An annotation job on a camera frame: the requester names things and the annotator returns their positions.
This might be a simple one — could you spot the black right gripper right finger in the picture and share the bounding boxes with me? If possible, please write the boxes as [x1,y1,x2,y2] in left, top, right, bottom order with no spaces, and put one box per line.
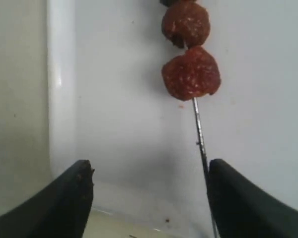
[208,159,298,238]

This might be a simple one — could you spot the white rectangular plastic tray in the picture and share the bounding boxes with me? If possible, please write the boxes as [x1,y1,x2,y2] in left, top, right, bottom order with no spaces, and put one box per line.
[47,0,298,238]

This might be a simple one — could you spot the thin metal skewer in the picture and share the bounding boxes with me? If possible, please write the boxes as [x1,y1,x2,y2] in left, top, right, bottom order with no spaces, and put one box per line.
[191,96,218,238]

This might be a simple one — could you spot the dark red round fruit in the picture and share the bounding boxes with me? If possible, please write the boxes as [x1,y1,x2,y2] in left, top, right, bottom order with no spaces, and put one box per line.
[159,0,199,7]
[160,0,211,49]
[161,46,222,101]

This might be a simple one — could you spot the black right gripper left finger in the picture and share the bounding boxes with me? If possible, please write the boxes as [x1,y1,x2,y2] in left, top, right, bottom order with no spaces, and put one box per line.
[0,160,94,238]

